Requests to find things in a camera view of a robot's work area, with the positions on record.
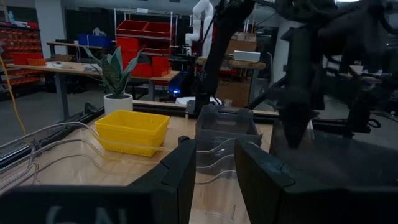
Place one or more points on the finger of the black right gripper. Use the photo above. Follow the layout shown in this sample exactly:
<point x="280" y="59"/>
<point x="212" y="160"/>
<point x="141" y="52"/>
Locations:
<point x="297" y="124"/>

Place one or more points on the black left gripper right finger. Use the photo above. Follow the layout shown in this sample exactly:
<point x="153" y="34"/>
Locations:
<point x="273" y="202"/>

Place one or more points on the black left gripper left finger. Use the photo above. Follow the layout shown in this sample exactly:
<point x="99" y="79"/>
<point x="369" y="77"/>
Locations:
<point x="155" y="202"/>

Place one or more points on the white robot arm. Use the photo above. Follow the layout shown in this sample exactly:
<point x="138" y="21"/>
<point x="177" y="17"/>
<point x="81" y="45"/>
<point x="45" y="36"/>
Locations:
<point x="206" y="31"/>

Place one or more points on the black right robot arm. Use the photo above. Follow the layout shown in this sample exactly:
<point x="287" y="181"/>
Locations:
<point x="228" y="34"/>

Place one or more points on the white flat box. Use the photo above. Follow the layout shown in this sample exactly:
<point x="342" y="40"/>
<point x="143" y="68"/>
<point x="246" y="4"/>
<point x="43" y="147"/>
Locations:
<point x="247" y="56"/>

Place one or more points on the small wooden workbench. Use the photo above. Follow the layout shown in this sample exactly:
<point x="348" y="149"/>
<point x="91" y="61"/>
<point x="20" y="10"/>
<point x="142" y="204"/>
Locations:
<point x="245" y="64"/>

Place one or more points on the green plant in white pot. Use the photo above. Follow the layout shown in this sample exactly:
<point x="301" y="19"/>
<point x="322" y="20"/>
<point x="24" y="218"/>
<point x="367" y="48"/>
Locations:
<point x="118" y="104"/>

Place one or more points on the white plastic housing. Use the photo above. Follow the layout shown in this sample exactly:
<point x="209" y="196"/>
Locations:
<point x="183" y="100"/>

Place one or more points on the red storage bin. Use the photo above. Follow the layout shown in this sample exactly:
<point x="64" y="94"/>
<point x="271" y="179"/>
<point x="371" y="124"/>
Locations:
<point x="127" y="43"/>
<point x="158" y="29"/>
<point x="141" y="71"/>
<point x="132" y="27"/>
<point x="160" y="67"/>

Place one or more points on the long wooden workbench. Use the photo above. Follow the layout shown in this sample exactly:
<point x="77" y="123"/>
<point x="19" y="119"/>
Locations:
<point x="71" y="69"/>

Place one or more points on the small cardboard box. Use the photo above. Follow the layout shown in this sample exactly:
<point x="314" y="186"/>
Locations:
<point x="63" y="58"/>

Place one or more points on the blue storage bin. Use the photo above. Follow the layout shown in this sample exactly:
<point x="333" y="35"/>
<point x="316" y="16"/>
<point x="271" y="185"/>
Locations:
<point x="94" y="41"/>

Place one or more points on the orange basket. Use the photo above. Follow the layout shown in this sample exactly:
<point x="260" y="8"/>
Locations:
<point x="37" y="62"/>

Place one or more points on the red small-parts bin rack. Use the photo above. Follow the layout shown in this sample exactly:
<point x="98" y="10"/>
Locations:
<point x="18" y="40"/>

